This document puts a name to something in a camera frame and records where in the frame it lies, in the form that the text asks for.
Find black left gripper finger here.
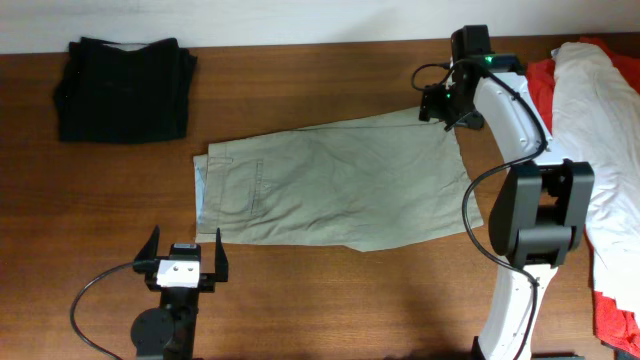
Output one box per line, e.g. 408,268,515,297
214,228,229,283
133,225,160,273

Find khaki shorts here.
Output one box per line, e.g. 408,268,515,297
194,108,483,252

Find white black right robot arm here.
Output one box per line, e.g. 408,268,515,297
419,25,595,360

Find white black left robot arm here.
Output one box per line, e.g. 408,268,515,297
130,227,229,360

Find white garment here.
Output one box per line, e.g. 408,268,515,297
552,42,639,314

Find black folded garment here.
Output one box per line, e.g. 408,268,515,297
53,37,197,144

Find red garment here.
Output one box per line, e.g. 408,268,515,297
527,37,639,358

